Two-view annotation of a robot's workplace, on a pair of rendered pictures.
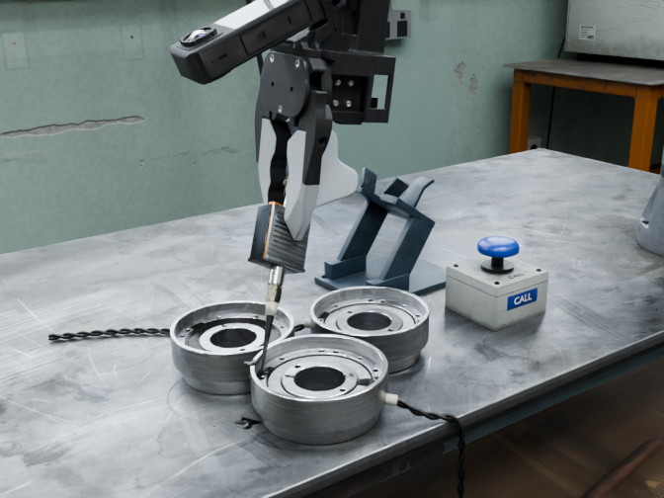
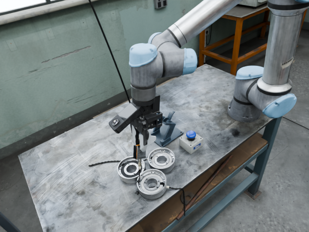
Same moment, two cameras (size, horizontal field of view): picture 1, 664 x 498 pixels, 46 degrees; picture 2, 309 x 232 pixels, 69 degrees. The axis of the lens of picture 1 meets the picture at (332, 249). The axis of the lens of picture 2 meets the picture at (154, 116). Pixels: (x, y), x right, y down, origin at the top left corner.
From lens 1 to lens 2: 39 cm
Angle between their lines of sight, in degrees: 19
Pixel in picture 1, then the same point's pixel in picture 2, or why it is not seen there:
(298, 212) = (143, 149)
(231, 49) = (123, 125)
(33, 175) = (63, 68)
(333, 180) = (150, 140)
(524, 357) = (197, 164)
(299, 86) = (140, 127)
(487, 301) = (188, 148)
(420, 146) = not seen: hidden behind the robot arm
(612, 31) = not seen: outside the picture
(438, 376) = (178, 173)
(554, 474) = not seen: hidden behind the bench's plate
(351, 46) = (151, 112)
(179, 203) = (105, 68)
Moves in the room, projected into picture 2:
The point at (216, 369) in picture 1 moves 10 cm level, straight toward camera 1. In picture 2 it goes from (129, 180) to (133, 205)
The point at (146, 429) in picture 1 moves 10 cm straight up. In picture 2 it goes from (116, 196) to (110, 180)
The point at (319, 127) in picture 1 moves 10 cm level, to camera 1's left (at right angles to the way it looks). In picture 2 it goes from (146, 136) to (115, 140)
